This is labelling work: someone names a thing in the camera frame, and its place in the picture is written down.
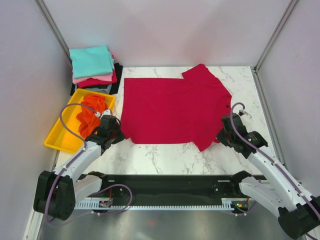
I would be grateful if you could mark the aluminium frame post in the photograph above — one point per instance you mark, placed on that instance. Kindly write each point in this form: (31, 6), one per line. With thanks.
(276, 33)
(54, 28)

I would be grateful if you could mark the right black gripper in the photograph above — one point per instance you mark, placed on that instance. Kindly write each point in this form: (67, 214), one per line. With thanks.
(222, 136)

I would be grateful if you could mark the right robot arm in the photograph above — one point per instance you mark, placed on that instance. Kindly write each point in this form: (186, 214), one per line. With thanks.
(296, 209)

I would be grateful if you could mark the crimson red t-shirt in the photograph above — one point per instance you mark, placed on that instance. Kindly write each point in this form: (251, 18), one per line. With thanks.
(175, 110)

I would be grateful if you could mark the orange t-shirt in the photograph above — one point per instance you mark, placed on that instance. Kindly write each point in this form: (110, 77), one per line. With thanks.
(87, 117)

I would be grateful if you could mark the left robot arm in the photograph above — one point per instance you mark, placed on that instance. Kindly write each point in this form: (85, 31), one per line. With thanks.
(58, 191)

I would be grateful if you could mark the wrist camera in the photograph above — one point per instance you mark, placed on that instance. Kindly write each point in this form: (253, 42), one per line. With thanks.
(244, 113)
(106, 112)

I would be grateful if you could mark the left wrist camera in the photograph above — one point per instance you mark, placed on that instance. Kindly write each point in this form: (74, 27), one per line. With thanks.
(106, 112)

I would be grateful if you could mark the folded black t-shirt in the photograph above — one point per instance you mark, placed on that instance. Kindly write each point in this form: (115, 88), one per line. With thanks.
(114, 86)

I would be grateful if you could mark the folded red t-shirt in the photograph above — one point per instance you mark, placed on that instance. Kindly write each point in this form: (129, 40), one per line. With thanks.
(93, 82)

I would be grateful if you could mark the folded grey-blue t-shirt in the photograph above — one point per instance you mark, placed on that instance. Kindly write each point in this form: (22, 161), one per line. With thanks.
(105, 89)

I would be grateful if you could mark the right aluminium frame post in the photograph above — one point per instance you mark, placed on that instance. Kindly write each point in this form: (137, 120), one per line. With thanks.
(276, 33)

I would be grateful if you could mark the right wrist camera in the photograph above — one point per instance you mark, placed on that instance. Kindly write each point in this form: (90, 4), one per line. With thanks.
(244, 113)

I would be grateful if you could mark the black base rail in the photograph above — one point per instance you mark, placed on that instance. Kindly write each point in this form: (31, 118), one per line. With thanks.
(177, 189)

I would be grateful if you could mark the left aluminium frame post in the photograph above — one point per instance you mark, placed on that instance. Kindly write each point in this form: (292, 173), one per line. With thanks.
(54, 28)

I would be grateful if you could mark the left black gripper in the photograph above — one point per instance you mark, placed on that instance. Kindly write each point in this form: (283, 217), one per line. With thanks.
(117, 135)

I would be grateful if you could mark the folded pink t-shirt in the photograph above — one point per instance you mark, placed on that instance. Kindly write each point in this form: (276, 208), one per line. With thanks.
(105, 78)

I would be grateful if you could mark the white slotted cable duct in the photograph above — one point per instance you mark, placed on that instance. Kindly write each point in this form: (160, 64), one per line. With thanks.
(105, 204)

